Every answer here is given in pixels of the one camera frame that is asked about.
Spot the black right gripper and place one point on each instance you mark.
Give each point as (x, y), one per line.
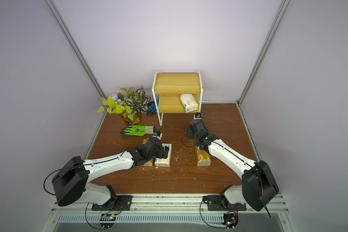
(191, 131)

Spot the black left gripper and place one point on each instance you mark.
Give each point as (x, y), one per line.
(161, 155)

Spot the white tissue pack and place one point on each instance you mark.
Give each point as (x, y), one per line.
(165, 159)
(189, 103)

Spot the gold tissue pack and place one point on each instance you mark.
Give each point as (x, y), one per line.
(150, 163)
(202, 158)

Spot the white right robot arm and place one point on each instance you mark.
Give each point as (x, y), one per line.
(258, 183)

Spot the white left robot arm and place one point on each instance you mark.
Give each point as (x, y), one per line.
(73, 182)

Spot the green and black glove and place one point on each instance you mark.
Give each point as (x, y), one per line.
(137, 130)

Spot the blue and grey glove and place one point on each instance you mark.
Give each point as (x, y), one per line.
(151, 109)

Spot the amber glass plant vase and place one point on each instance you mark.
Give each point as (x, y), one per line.
(129, 104)

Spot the left small circuit board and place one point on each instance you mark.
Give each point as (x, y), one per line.
(107, 221)

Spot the small circuit board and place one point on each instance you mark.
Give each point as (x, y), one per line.
(231, 220)
(107, 221)

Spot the right small circuit board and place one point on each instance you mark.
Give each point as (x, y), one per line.
(231, 220)

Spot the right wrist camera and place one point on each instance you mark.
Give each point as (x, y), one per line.
(198, 115)

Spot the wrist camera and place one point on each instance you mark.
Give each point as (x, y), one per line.
(198, 115)
(157, 134)

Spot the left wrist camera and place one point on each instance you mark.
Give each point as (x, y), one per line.
(157, 134)

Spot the white frame wooden shelf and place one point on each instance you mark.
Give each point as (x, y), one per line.
(167, 87)

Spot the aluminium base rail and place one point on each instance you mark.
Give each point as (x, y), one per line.
(175, 208)

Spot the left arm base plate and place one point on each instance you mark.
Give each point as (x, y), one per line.
(116, 203)

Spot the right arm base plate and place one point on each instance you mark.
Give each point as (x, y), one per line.
(219, 203)

